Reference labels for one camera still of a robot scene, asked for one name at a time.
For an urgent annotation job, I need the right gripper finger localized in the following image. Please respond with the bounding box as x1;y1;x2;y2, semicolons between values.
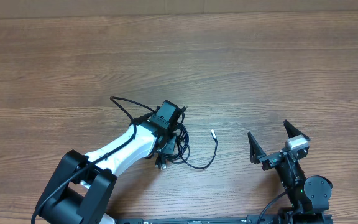
247;132;266;164
283;119;310;141

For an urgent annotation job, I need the black cable bundle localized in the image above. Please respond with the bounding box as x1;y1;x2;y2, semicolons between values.
152;105;219;170

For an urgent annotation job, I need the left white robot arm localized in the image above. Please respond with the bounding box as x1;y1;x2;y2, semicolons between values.
31;100;186;224

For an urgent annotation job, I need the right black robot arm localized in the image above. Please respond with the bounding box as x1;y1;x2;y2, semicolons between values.
247;120;333;224

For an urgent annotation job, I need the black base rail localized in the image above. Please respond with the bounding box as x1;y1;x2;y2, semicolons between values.
115;213;334;224

